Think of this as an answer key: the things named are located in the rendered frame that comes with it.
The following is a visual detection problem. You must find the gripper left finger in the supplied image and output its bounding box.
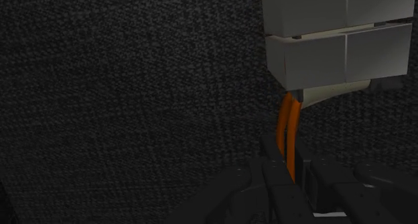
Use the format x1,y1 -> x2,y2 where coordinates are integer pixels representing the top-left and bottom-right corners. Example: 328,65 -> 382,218
163,133 -> 316,224

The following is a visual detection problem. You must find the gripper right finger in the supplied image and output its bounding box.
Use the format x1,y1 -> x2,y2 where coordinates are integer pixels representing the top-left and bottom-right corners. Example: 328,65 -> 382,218
296,144 -> 418,224

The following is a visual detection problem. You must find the orange-handled tool with cream blade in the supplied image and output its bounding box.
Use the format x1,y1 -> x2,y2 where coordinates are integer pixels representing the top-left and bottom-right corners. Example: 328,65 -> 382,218
275,79 -> 372,185

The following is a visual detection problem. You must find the grey block furniture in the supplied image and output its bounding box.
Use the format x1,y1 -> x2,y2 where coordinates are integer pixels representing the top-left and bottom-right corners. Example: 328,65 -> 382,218
261,0 -> 418,92

